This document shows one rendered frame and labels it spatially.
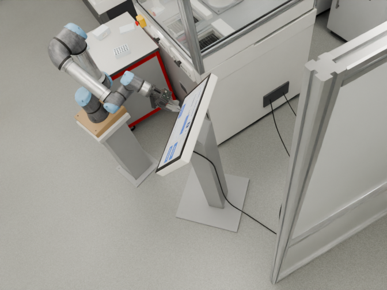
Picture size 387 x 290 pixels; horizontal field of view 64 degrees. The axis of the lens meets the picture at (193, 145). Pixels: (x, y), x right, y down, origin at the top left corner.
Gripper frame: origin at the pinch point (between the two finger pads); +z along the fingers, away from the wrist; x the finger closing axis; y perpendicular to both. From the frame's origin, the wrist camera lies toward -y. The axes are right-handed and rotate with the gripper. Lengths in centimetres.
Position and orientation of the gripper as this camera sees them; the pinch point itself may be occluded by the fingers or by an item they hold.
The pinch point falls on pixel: (178, 110)
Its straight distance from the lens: 178.0
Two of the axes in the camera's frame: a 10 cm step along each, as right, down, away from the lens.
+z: 8.4, 4.5, 3.1
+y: 4.6, -2.8, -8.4
